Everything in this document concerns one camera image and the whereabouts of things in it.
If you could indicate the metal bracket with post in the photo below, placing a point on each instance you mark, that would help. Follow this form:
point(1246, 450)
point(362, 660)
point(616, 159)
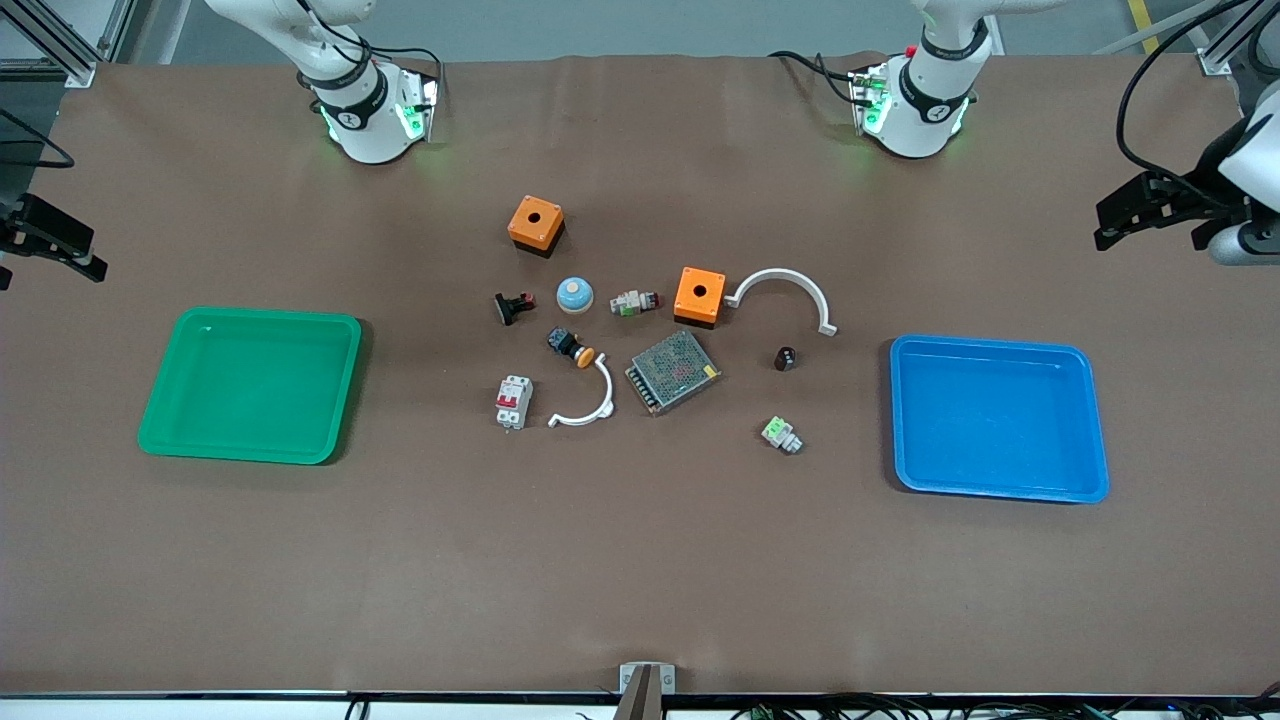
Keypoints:
point(646, 685)

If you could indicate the aluminium frame profile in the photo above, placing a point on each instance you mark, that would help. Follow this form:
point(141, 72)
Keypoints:
point(60, 45)
point(1215, 60)

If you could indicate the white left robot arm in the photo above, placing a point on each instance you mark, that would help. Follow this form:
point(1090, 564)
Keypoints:
point(915, 120)

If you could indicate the orange button box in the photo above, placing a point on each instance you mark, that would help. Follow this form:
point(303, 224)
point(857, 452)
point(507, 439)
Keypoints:
point(699, 294)
point(535, 222)

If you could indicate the green plastic tray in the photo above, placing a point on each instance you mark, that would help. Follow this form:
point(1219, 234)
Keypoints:
point(250, 385)

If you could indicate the blue dome buzzer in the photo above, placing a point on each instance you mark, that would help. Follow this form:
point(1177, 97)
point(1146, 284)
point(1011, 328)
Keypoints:
point(574, 296)

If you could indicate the green red indicator lamp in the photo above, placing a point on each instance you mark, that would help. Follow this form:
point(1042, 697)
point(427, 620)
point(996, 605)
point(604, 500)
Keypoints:
point(634, 302)

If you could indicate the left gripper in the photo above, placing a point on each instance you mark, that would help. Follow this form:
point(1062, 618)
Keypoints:
point(1203, 180)

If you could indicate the green white switch module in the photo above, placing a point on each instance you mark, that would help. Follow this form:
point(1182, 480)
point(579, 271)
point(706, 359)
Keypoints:
point(780, 434)

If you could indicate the brown table mat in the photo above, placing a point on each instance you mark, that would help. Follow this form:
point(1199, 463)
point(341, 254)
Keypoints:
point(640, 560)

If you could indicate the blue plastic tray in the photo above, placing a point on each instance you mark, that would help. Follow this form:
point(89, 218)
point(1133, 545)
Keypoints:
point(1000, 420)

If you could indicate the small white arc clamp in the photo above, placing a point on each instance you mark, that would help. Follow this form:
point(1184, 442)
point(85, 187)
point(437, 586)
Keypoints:
point(603, 400)

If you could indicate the white red circuit breaker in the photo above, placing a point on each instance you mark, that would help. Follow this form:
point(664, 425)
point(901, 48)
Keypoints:
point(514, 402)

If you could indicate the metal mesh power supply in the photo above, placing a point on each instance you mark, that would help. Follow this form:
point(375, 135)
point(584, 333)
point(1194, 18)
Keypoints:
point(672, 370)

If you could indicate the large white arc clamp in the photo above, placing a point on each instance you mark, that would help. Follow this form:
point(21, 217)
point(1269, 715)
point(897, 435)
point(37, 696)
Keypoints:
point(790, 278)

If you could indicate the orange cap push button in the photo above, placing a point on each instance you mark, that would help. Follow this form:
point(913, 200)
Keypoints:
point(570, 346)

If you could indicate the black red push switch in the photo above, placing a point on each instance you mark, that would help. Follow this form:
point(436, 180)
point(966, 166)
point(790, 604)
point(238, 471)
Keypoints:
point(512, 308)

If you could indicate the small black capacitor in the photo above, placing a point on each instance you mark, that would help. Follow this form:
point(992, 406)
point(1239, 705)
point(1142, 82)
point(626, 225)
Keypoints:
point(786, 358)

